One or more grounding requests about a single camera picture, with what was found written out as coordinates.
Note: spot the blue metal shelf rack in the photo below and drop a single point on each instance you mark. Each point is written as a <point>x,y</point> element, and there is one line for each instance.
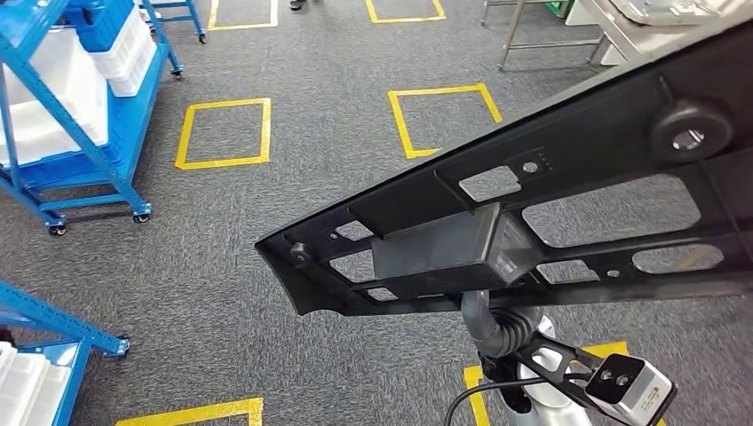
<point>47,314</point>

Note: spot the steel side table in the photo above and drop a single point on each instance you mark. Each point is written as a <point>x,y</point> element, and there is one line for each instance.
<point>512,35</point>

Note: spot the person's foot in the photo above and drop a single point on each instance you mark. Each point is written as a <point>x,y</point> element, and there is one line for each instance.
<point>297,4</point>

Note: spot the green plastic crate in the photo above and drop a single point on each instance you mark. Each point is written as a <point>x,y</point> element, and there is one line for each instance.
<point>559,7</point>

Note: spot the blue plastic bin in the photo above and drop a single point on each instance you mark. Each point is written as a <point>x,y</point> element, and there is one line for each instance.
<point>100,23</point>
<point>70,167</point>

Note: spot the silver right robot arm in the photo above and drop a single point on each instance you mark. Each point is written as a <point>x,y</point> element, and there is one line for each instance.
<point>494,335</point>

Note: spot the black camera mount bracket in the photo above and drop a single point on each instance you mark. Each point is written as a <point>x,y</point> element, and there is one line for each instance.
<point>565,351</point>

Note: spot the stamped metal plate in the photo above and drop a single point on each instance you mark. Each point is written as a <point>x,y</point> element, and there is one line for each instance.
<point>665,10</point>

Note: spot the white plastic bin stack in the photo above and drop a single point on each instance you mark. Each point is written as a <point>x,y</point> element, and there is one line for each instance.
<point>129,59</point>

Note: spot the white plastic tray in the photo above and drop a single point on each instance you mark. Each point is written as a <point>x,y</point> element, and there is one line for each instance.
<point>56,400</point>
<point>17,388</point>

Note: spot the black plastic plate bracket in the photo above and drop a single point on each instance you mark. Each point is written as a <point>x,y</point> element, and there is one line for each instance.
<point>588,135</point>

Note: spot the blue wheeled shelf rack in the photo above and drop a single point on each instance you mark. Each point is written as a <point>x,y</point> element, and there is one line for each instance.
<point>70,122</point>
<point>197,28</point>

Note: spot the large white plastic bin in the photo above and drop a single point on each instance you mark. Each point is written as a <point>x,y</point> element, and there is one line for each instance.
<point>53,76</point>

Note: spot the stainless steel workbench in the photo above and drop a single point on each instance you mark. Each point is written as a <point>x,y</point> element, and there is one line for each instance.
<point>647,35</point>

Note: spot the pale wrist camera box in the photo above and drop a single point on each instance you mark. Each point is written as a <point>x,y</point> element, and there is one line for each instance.
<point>641,394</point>

